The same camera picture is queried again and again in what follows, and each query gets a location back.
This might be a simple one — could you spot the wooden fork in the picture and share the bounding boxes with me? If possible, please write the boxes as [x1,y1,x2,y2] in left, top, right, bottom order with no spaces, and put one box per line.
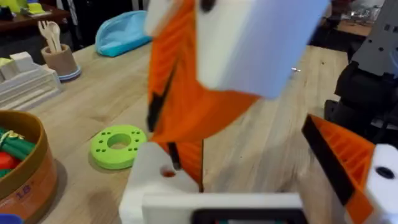
[37,21,54,54]

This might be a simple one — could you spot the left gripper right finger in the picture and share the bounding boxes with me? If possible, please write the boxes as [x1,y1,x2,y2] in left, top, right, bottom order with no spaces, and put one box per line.
[300,113,398,224]

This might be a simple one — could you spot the dark wooden side table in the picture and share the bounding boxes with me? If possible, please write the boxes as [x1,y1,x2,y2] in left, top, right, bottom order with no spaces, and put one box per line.
[0,3,71,34]

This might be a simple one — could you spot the brown cutlery cup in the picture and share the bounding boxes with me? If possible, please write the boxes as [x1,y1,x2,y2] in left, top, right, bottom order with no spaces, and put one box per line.
[40,43,82,83]

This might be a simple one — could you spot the blue electric screwdriver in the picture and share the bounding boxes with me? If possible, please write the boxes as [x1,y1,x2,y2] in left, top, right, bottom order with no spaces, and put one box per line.
[0,213,24,224]

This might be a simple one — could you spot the brown tub with toys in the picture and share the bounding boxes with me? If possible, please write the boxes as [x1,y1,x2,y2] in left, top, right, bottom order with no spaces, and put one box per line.
[0,110,59,223]

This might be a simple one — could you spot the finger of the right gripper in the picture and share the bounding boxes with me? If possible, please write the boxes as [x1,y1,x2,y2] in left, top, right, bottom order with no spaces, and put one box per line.
[152,0,331,142]
[144,0,187,133]

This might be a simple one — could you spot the blue zip bag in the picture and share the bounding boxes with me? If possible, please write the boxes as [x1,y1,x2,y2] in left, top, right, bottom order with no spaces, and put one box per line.
[94,10,153,58]

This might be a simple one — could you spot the green disc with holes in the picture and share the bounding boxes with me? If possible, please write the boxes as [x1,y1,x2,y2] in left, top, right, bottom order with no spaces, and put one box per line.
[89,124,148,171]

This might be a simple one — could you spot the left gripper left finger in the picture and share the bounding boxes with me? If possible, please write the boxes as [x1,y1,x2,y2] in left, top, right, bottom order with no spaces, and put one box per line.
[119,141,200,224]

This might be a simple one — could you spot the yellow-green toy heap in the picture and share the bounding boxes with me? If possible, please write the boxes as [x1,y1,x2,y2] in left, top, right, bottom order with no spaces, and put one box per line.
[0,0,46,15]

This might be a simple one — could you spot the wooden spoon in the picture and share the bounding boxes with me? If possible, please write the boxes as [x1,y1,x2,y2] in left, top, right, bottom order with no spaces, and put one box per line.
[48,21,63,52]

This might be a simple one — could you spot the grey perforated wrist plate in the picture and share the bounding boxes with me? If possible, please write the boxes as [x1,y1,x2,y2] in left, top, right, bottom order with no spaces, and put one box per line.
[350,0,398,78]

